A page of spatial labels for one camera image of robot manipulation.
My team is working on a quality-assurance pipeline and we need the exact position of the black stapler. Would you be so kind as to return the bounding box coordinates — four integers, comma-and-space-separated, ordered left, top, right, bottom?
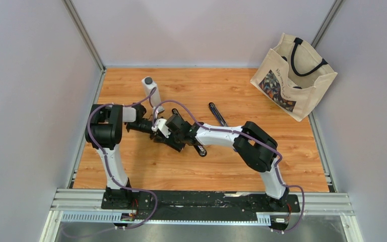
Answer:
171, 108, 207, 157

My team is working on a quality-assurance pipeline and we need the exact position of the blue stapler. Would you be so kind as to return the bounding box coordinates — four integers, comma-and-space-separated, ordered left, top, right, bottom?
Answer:
208, 102, 228, 127

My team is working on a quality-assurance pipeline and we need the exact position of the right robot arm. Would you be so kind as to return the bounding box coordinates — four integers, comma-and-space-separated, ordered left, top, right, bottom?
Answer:
151, 113, 289, 211

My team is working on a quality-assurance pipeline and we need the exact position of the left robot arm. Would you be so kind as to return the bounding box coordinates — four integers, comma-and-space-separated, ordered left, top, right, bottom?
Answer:
85, 103, 158, 210

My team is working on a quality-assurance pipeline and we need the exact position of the white plastic bottle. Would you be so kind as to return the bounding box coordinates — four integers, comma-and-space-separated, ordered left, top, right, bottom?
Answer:
142, 77, 161, 107

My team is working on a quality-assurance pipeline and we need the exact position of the beige canvas tote bag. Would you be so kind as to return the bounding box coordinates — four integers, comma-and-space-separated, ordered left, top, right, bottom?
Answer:
250, 33, 338, 122

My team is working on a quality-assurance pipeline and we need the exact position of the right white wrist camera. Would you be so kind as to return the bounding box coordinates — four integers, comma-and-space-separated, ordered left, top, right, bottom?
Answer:
154, 118, 171, 138

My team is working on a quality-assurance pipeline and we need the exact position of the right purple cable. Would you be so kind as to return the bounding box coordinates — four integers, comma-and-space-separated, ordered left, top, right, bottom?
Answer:
152, 99, 305, 233

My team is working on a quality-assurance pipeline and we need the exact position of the purple cable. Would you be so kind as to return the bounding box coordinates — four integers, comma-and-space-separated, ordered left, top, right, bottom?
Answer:
152, 99, 305, 233
86, 87, 159, 230

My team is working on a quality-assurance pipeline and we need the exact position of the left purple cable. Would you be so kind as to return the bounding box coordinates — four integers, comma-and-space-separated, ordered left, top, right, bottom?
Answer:
86, 87, 159, 230

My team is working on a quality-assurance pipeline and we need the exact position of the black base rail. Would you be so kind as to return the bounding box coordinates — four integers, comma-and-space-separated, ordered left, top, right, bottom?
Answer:
116, 190, 301, 221

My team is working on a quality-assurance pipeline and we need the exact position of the white slotted cable duct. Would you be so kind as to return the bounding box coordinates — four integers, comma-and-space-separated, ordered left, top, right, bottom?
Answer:
60, 211, 271, 226

